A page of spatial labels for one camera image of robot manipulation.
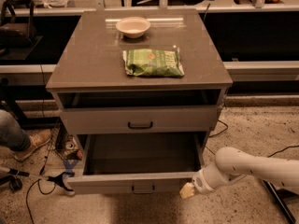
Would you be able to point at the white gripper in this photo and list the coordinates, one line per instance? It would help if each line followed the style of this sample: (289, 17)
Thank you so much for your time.
(199, 181)

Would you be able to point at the grey drawer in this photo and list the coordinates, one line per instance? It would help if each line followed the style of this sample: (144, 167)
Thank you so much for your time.
(140, 119)
(139, 163)

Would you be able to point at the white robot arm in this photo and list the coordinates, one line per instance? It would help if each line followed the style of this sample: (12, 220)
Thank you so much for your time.
(231, 165)

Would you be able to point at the grey drawer cabinet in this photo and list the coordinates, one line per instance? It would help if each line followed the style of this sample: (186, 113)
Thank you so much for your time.
(91, 73)

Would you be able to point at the black metal stand base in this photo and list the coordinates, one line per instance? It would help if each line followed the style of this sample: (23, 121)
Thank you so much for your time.
(281, 196)

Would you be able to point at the soda can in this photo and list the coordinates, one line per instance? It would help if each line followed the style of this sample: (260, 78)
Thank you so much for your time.
(69, 145)

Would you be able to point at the green chip bag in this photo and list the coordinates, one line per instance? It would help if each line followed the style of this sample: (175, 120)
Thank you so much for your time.
(152, 63)

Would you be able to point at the tan shoe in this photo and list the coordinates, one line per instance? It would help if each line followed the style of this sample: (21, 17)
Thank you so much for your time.
(37, 140)

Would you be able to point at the white paper bowl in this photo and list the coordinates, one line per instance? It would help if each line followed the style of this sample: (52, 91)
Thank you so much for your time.
(133, 27)

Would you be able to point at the black grabber tool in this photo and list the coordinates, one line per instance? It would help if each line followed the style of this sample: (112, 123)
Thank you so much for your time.
(15, 184)

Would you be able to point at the person's jeans leg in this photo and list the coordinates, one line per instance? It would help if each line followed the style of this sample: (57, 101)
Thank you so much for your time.
(12, 135)

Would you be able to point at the black chair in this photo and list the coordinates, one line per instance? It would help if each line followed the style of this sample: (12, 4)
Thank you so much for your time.
(17, 39)

